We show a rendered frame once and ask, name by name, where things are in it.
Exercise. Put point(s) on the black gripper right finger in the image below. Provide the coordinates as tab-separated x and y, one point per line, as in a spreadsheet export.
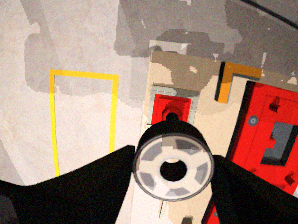
241	197

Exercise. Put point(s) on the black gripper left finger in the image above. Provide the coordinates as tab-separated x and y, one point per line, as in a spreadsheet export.
92	194

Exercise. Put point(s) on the yellow tape outline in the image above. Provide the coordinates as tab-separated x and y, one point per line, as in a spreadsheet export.
113	99

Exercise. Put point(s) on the black tyre with grey wheel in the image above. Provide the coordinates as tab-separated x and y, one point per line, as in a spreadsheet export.
172	139

